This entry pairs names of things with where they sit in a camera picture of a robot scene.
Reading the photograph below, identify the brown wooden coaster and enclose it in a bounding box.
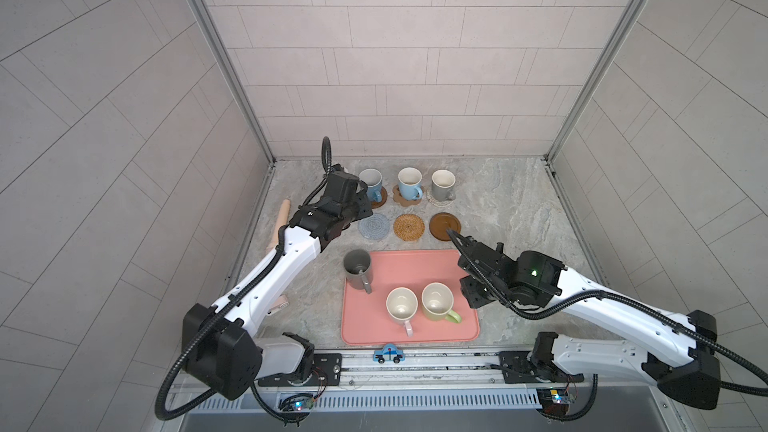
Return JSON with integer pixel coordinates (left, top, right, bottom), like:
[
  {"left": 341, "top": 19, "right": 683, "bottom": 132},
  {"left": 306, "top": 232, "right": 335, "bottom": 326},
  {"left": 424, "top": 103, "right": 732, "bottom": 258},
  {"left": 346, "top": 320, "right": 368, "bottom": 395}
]
[
  {"left": 429, "top": 212, "right": 462, "bottom": 242},
  {"left": 369, "top": 187, "right": 388, "bottom": 209}
]

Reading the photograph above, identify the blue mug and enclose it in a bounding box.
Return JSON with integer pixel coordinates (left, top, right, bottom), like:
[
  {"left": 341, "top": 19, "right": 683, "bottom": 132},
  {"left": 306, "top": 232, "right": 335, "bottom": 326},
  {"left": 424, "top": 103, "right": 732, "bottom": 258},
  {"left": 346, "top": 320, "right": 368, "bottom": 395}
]
[
  {"left": 398, "top": 167, "right": 424, "bottom": 201},
  {"left": 359, "top": 168, "right": 383, "bottom": 200}
]

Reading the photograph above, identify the light blue woven coaster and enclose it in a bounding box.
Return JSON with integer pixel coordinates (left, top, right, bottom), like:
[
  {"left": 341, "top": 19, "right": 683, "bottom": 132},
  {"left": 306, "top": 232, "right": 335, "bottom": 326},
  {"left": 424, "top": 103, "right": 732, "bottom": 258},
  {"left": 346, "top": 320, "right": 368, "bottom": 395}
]
[{"left": 358, "top": 213, "right": 391, "bottom": 241}]

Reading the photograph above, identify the cork paw print coaster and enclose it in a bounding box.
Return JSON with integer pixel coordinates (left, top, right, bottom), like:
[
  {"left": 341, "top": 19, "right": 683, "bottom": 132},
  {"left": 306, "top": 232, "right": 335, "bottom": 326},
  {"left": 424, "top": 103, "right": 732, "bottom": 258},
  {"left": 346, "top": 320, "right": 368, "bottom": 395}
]
[{"left": 392, "top": 184, "right": 427, "bottom": 209}]

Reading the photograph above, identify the tan rattan coaster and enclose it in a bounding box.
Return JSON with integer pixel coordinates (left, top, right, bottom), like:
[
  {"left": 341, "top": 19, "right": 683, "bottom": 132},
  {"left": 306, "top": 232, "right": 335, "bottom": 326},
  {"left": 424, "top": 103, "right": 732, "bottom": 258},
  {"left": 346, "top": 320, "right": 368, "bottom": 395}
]
[{"left": 393, "top": 214, "right": 426, "bottom": 242}]

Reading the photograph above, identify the green handled white mug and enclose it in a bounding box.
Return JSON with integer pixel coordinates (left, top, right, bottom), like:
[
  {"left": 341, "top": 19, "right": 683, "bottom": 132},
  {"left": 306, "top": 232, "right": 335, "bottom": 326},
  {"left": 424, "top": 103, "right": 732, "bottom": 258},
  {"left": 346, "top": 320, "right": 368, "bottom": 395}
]
[{"left": 421, "top": 282, "right": 462, "bottom": 324}]

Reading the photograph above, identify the grey handled white mug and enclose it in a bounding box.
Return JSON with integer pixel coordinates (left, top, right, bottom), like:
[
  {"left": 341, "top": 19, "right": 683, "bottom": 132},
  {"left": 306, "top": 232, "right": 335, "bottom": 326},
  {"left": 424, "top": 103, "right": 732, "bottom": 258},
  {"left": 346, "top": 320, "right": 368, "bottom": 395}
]
[{"left": 431, "top": 169, "right": 456, "bottom": 202}]

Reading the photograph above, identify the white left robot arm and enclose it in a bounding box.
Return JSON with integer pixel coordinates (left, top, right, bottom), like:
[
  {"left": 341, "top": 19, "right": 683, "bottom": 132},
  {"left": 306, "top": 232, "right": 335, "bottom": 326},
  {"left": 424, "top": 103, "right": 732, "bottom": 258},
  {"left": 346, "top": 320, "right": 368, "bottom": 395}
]
[{"left": 178, "top": 164, "right": 372, "bottom": 400}]

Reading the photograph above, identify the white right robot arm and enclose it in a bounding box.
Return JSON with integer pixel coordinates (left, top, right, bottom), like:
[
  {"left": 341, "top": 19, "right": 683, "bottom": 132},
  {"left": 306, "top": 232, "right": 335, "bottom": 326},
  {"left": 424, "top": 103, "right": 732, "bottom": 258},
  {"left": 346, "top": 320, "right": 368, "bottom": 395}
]
[{"left": 449, "top": 231, "right": 721, "bottom": 410}]

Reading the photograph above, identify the beige wooden rolling pin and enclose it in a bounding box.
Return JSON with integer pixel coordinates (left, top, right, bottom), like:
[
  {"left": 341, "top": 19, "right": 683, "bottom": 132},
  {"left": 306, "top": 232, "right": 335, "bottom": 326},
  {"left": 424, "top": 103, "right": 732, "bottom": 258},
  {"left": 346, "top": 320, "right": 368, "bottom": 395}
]
[{"left": 265, "top": 199, "right": 291, "bottom": 253}]

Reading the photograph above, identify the grey metal mug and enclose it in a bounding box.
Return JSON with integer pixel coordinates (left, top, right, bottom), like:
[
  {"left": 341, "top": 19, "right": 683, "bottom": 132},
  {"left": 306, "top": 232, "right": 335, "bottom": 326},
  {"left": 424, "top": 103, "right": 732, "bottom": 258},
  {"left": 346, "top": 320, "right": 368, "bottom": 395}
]
[{"left": 343, "top": 249, "right": 373, "bottom": 294}]

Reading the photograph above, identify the small pink stapler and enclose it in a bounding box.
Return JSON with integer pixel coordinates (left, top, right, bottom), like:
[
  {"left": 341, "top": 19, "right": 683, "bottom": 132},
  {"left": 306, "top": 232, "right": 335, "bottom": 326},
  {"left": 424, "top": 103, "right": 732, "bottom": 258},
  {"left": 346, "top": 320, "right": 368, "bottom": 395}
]
[{"left": 268, "top": 295, "right": 289, "bottom": 315}]

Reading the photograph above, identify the right circuit board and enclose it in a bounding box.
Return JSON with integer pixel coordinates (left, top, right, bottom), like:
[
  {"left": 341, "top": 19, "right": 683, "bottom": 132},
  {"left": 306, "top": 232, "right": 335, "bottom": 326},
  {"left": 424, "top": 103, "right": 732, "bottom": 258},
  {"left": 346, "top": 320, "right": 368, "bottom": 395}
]
[{"left": 536, "top": 388, "right": 574, "bottom": 417}]

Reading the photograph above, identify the circuit board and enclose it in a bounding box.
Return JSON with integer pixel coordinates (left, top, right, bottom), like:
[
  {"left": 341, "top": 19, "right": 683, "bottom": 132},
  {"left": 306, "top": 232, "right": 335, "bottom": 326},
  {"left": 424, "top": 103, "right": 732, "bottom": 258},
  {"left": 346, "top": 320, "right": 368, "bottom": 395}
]
[
  {"left": 536, "top": 388, "right": 574, "bottom": 417},
  {"left": 279, "top": 393, "right": 318, "bottom": 413}
]

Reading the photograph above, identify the pink silicone tray mat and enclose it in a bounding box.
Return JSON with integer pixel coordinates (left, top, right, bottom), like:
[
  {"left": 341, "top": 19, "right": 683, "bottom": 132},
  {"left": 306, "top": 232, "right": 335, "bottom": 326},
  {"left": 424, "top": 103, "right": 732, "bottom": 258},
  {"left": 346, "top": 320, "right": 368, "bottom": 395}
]
[{"left": 341, "top": 250, "right": 480, "bottom": 346}]

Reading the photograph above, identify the blue toy car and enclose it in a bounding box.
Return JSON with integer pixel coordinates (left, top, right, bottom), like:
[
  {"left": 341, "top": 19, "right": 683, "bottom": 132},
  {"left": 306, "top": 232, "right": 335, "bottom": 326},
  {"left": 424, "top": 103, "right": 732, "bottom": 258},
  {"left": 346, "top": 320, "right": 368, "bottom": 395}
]
[{"left": 373, "top": 344, "right": 405, "bottom": 364}]

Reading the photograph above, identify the left circuit board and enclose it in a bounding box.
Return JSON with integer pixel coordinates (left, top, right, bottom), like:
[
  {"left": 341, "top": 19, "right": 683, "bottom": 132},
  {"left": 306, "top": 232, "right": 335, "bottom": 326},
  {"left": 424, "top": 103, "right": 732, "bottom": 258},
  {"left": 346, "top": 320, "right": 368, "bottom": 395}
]
[{"left": 279, "top": 393, "right": 318, "bottom": 413}]

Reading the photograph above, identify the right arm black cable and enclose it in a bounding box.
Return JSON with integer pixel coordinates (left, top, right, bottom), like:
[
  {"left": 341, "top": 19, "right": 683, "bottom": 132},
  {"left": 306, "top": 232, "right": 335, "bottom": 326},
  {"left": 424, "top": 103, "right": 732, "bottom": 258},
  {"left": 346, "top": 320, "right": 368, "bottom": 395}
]
[{"left": 446, "top": 229, "right": 768, "bottom": 422}]

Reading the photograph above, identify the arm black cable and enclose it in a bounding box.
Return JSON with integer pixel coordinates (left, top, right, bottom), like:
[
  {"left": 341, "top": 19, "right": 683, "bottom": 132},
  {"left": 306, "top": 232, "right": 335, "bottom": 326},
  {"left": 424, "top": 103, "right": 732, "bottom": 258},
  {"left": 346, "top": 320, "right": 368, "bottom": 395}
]
[
  {"left": 154, "top": 136, "right": 337, "bottom": 426},
  {"left": 446, "top": 229, "right": 768, "bottom": 422}
]

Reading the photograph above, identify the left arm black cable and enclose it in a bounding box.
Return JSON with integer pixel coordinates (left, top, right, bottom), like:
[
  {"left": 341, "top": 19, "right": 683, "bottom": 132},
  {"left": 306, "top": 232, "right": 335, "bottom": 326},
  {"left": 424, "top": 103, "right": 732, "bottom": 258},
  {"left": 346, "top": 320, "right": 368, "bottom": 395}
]
[{"left": 154, "top": 136, "right": 337, "bottom": 426}]

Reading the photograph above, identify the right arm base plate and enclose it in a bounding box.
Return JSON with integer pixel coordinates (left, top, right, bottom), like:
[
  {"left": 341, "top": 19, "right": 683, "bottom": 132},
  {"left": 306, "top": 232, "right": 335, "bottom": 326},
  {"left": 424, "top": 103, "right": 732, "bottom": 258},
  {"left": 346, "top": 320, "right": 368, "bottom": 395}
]
[{"left": 489, "top": 351, "right": 585, "bottom": 384}]

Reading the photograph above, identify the pink handled white mug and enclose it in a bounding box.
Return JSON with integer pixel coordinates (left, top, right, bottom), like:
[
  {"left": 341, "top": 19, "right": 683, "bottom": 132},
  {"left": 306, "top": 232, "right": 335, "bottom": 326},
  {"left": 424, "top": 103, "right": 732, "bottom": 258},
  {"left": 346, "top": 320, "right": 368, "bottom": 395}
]
[{"left": 386, "top": 287, "right": 419, "bottom": 337}]

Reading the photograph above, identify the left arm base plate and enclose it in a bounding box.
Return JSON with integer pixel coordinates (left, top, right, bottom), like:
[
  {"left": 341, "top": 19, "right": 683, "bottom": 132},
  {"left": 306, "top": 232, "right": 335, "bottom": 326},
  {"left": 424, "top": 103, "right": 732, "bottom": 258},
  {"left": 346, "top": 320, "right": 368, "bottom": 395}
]
[{"left": 258, "top": 353, "right": 342, "bottom": 387}]

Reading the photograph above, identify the aluminium rail frame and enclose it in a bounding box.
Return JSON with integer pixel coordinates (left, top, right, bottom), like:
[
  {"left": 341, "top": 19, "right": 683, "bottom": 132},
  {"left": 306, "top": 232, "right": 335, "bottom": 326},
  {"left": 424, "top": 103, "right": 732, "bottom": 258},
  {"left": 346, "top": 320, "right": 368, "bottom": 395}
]
[{"left": 161, "top": 335, "right": 685, "bottom": 432}]

